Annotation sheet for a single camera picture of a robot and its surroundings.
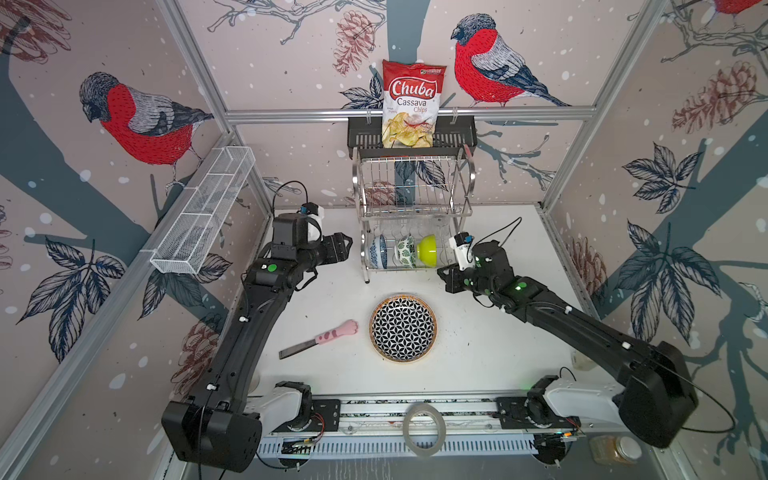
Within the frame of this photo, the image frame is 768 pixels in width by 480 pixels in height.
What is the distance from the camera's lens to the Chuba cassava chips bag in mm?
831

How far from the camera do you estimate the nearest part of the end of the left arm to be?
63 cm

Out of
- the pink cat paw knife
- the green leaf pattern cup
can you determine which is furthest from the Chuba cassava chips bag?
the pink cat paw knife

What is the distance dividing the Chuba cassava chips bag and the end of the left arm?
1.21 feet

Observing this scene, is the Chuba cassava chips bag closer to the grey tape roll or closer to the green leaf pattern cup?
the green leaf pattern cup
